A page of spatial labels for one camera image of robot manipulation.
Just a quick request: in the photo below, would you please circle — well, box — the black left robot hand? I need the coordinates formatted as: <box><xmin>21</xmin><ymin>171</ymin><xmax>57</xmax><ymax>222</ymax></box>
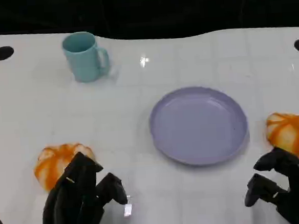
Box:
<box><xmin>37</xmin><ymin>149</ymin><xmax>130</xmax><ymax>224</ymax></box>

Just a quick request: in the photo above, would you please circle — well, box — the black backdrop cloth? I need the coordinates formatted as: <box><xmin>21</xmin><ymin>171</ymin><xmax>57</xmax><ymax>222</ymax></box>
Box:
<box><xmin>0</xmin><ymin>0</ymin><xmax>299</xmax><ymax>51</ymax></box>

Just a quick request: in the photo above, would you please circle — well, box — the lilac plate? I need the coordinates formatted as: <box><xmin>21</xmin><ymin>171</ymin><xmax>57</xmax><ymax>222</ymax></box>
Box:
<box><xmin>146</xmin><ymin>82</ymin><xmax>251</xmax><ymax>170</ymax></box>

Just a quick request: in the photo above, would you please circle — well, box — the pale green mug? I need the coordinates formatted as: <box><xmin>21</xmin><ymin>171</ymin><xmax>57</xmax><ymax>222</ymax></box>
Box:
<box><xmin>61</xmin><ymin>29</ymin><xmax>111</xmax><ymax>84</ymax></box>

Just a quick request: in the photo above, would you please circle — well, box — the orange and white bread roll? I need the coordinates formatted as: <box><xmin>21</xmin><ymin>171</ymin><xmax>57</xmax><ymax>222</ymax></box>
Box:
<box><xmin>32</xmin><ymin>141</ymin><xmax>98</xmax><ymax>194</ymax></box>
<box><xmin>264</xmin><ymin>111</ymin><xmax>299</xmax><ymax>161</ymax></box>

